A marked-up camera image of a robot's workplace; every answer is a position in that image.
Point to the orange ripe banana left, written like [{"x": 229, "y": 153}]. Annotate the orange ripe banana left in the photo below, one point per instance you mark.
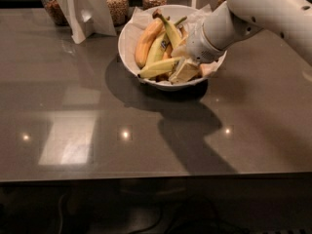
[{"x": 145, "y": 41}]

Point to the small orange banana underneath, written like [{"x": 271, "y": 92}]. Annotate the small orange banana underneath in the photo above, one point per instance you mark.
[{"x": 166, "y": 55}]

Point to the front lying yellow banana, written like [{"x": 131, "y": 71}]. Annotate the front lying yellow banana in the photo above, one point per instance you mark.
[{"x": 159, "y": 67}]

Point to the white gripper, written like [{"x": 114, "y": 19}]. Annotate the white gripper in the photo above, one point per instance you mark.
[{"x": 199, "y": 47}]

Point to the long yellow banana centre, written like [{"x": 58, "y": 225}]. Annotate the long yellow banana centre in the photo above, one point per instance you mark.
[{"x": 172, "y": 32}]

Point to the white paper sign stand left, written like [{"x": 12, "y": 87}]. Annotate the white paper sign stand left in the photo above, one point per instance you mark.
[{"x": 87, "y": 17}]

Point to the white ceramic bowl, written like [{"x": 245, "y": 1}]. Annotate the white ceramic bowl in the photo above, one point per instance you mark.
[{"x": 168, "y": 86}]

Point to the white paper bowl liner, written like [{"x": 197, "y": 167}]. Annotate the white paper bowl liner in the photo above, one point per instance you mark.
[{"x": 141, "y": 19}]

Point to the orange banana right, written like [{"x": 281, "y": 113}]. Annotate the orange banana right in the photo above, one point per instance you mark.
[{"x": 184, "y": 35}]

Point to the middle glass jar of grains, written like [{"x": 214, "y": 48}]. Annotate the middle glass jar of grains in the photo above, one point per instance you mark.
[{"x": 118, "y": 10}]

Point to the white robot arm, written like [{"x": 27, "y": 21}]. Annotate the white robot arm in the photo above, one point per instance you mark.
[{"x": 237, "y": 20}]

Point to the green-yellow banana with sticker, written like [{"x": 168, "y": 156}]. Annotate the green-yellow banana with sticker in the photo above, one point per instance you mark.
[{"x": 160, "y": 44}]

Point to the left glass jar of nuts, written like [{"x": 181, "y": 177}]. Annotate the left glass jar of nuts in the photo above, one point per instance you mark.
[{"x": 54, "y": 11}]

